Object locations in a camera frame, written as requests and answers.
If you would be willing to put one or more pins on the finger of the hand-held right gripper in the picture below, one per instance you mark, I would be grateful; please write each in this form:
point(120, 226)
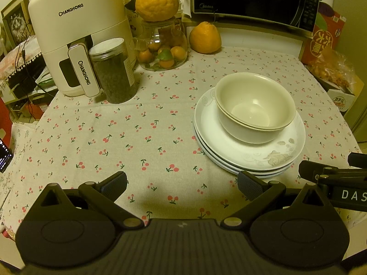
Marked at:
point(358, 160)
point(309, 169)

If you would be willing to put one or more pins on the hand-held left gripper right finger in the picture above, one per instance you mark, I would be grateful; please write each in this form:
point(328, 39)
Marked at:
point(249, 184)

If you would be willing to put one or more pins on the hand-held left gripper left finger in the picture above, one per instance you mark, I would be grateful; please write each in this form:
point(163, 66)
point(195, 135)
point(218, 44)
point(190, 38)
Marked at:
point(116, 182)

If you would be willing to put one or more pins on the white bowl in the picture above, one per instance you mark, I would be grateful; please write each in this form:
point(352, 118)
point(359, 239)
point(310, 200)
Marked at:
point(249, 136)

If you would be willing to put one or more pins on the instant noodle cup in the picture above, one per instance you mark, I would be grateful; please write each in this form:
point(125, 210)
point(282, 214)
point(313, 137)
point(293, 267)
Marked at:
point(342, 103)

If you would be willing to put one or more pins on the cherry print tablecloth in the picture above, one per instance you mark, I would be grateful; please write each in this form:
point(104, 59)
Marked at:
point(143, 120)

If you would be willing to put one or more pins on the clear bag of snacks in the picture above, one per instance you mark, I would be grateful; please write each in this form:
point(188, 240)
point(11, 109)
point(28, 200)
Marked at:
point(338, 71)

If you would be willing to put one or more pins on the floral cloth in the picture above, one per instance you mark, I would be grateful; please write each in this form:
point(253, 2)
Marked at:
point(14, 183)

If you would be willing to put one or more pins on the clear jar with dark contents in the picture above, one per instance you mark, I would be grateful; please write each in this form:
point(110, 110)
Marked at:
point(114, 77)

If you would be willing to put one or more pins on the smartphone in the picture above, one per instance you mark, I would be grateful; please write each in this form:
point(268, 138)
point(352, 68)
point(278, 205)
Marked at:
point(4, 154)

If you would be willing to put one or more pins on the red printed box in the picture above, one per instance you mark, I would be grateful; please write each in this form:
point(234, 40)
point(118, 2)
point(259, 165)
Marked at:
point(321, 45)

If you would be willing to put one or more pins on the black electronic box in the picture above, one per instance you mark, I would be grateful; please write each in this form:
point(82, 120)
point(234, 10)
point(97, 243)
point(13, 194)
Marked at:
point(25, 80)

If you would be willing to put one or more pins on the pile of small mandarins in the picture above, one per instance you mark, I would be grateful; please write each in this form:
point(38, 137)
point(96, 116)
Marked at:
point(177, 53)

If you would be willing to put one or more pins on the orange citrus fruit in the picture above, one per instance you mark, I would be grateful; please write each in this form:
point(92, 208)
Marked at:
point(205, 40)

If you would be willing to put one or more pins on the white printed carton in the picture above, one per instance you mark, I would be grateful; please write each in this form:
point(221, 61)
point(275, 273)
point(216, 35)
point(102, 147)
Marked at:
point(133, 23)

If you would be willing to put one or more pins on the pink cloth with bead fringe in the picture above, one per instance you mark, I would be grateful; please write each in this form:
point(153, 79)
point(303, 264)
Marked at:
point(14, 57)

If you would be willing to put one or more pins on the cream air fryer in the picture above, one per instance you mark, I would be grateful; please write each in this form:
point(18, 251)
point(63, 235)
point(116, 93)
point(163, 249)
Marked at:
point(74, 14)

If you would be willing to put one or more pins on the framed cat picture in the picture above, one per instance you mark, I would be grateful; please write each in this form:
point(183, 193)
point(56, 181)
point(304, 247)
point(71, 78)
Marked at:
point(17, 25)

